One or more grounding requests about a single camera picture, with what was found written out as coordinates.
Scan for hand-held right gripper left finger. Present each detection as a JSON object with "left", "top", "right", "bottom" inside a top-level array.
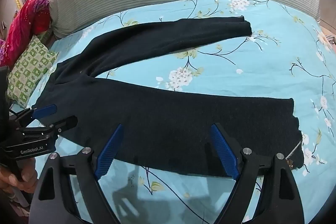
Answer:
[{"left": 29, "top": 123, "right": 125, "bottom": 224}]

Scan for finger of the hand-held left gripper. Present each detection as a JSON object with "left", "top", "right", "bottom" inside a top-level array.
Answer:
[
  {"left": 10, "top": 104, "right": 58, "bottom": 130},
  {"left": 20, "top": 115, "right": 78, "bottom": 139}
]

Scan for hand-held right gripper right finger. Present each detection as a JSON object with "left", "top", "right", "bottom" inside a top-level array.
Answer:
[{"left": 211, "top": 123, "right": 309, "bottom": 224}]

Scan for black pants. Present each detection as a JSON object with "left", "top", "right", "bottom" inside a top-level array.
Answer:
[{"left": 34, "top": 15, "right": 305, "bottom": 178}]

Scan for person's left hand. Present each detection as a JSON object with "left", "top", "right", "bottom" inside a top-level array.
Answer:
[{"left": 0, "top": 157, "right": 40, "bottom": 193}]

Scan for green white patterned pillow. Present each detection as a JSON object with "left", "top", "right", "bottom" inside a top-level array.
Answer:
[{"left": 7, "top": 35, "right": 58, "bottom": 108}]

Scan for blue floral bed sheet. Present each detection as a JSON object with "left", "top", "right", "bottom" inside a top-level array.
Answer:
[{"left": 26, "top": 0, "right": 336, "bottom": 224}]

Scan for red patterned blanket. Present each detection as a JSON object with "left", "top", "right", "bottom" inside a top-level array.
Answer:
[{"left": 0, "top": 0, "right": 52, "bottom": 67}]

